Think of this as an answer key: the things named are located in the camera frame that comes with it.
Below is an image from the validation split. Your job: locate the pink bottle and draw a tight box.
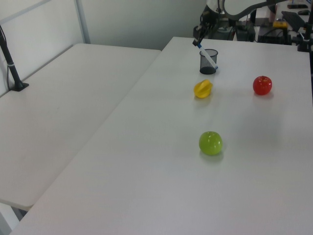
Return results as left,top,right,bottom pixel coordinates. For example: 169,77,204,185
268,2,277,22

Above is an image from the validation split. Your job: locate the green toy apple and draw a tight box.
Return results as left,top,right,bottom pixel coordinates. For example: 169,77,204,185
198,131,223,156

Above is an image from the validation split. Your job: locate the black tilted keyboard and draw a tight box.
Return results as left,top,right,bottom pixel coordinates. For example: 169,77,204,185
281,10,307,32

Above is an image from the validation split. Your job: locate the blue white marker pen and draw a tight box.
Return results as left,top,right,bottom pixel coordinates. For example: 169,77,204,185
195,42,220,70

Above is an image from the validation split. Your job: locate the black equipment box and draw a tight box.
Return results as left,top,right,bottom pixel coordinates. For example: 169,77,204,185
257,25,293,45

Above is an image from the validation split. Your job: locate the black mesh pen cup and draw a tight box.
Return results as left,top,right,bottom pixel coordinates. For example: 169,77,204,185
199,48,219,75

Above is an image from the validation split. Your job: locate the black clamp stand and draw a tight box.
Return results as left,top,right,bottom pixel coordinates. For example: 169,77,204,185
296,21,313,52

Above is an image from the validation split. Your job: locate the black Franka gripper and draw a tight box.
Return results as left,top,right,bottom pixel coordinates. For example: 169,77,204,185
192,4,221,46

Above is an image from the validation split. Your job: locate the yellow toy starfruit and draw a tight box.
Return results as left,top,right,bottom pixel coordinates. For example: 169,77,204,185
193,79,214,99

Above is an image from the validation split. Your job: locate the grey partition frame post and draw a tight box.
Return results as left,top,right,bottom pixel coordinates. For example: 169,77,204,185
74,0,91,45

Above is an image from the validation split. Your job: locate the red toy apple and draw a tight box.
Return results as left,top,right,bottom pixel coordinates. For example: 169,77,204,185
252,75,273,95

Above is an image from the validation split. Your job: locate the black camera stand pole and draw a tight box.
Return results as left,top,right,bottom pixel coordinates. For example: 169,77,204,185
0,24,30,93

